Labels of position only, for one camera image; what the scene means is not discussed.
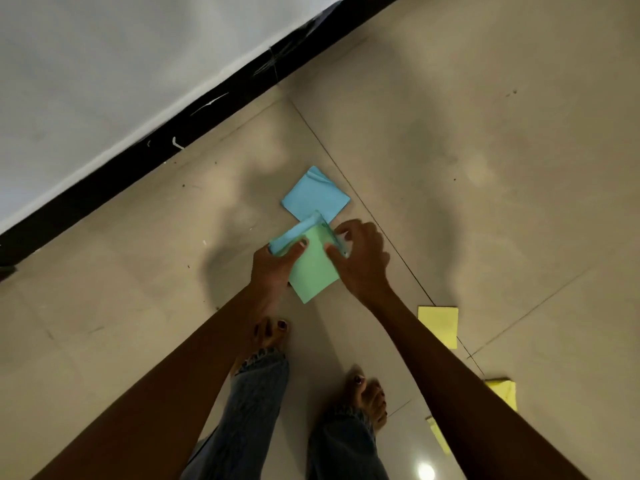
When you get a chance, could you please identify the yellow sticky note pad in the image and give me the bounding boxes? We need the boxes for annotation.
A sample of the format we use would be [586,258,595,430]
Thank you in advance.
[417,305,460,351]
[425,415,454,456]

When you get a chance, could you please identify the blue sticky note pad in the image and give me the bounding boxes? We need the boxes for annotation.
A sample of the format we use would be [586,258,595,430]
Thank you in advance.
[268,210,349,259]
[280,165,353,227]

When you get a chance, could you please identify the black baseboard strip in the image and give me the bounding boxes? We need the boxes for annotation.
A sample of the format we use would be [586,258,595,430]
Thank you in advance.
[0,0,407,269]

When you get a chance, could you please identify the person's left hand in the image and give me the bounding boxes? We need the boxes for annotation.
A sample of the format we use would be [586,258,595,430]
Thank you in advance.
[249,238,309,301]

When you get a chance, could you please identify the person's right forearm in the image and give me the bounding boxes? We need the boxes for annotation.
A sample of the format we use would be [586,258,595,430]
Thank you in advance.
[369,288,592,480]

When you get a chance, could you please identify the person's right hand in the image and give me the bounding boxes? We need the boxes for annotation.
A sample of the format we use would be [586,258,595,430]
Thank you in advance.
[325,219,392,308]

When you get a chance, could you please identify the person's bare foot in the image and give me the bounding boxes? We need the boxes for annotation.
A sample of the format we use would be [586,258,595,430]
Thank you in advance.
[341,366,389,431]
[243,316,291,367]

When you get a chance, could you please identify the yellow sticky pad red label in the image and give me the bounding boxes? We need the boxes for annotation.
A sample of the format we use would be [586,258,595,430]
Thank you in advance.
[483,378,519,413]

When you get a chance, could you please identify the person's left forearm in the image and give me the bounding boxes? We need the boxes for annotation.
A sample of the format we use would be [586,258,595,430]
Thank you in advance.
[31,283,282,480]

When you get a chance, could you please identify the blue denim jeans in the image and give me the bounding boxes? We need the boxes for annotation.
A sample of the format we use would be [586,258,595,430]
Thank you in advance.
[179,346,392,480]

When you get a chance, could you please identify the green sticky note pad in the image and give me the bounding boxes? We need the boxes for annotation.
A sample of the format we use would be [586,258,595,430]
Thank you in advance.
[287,225,344,305]

